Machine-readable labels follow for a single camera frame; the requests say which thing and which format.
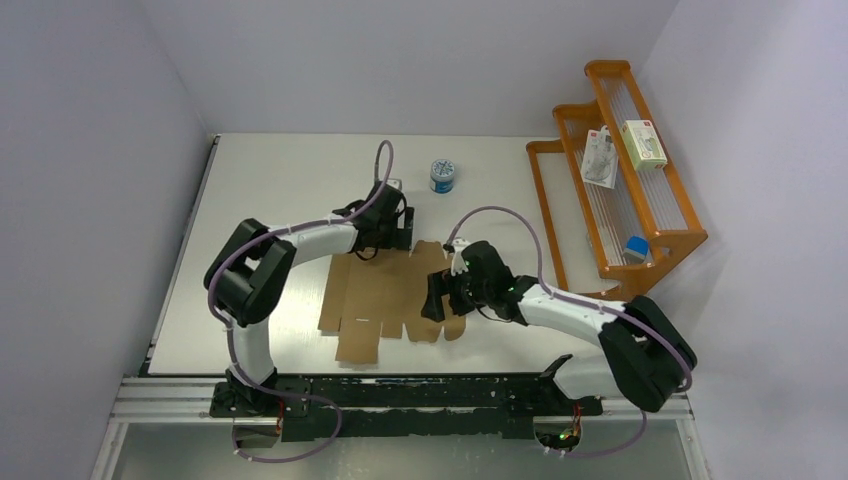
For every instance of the small blue white box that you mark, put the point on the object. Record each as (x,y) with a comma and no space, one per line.
(636,250)

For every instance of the white blister package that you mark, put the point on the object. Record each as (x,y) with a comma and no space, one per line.
(599,164)

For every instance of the blue white round tin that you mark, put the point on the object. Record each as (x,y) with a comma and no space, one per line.
(442,174)

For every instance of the brown cardboard box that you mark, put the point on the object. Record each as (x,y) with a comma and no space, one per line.
(366,301)

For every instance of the white green product box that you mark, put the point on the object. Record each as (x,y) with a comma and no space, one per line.
(643,145)

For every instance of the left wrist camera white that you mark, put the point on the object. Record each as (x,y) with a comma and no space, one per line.
(395,184)

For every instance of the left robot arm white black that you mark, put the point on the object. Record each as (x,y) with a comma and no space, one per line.
(246,280)

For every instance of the orange wooden rack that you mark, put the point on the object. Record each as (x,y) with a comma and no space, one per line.
(651,204)

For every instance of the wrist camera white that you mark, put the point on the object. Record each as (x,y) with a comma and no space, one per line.
(395,184)
(456,247)

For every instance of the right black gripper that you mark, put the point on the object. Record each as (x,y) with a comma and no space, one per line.
(438,285)

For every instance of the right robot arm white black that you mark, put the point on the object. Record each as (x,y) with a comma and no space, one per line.
(641,355)

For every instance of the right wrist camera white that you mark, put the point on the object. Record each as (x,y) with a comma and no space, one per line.
(456,247)

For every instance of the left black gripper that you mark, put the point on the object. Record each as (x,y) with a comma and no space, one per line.
(401,236)

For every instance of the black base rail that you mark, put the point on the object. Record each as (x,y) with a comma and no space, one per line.
(312,407)

